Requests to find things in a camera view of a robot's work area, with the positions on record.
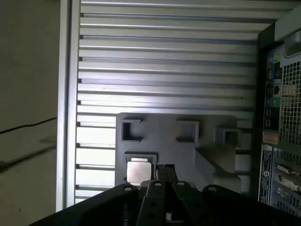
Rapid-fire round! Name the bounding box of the open black PC case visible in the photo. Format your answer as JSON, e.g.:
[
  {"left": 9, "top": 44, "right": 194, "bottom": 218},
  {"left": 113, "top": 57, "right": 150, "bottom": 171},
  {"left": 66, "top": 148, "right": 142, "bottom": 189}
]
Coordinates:
[{"left": 249, "top": 4, "right": 301, "bottom": 218}]

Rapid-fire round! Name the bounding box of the square silver CPU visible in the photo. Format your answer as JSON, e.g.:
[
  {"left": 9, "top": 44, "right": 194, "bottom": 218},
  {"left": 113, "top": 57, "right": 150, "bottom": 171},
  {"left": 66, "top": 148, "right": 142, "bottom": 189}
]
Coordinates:
[{"left": 126, "top": 158, "right": 157, "bottom": 185}]

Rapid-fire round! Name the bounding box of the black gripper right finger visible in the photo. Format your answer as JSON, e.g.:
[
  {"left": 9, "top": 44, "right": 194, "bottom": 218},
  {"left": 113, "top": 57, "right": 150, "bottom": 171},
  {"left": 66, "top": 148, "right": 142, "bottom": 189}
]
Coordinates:
[{"left": 166, "top": 164, "right": 301, "bottom": 226}]

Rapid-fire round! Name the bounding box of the grey plastic parts rack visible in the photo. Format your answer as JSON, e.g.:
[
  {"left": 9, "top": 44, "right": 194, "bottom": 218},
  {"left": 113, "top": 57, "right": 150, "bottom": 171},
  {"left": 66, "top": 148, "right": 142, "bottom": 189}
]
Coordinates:
[{"left": 114, "top": 112, "right": 244, "bottom": 196}]

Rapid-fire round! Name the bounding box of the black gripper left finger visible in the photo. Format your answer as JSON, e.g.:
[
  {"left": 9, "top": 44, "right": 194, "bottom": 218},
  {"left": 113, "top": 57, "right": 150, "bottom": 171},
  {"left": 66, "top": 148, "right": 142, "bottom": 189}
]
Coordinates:
[{"left": 28, "top": 164, "right": 167, "bottom": 226}]

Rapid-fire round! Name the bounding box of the thin black floor cable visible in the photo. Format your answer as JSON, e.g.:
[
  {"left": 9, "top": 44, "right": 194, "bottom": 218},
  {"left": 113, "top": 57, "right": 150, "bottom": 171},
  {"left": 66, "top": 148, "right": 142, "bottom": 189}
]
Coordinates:
[{"left": 0, "top": 117, "right": 58, "bottom": 135}]

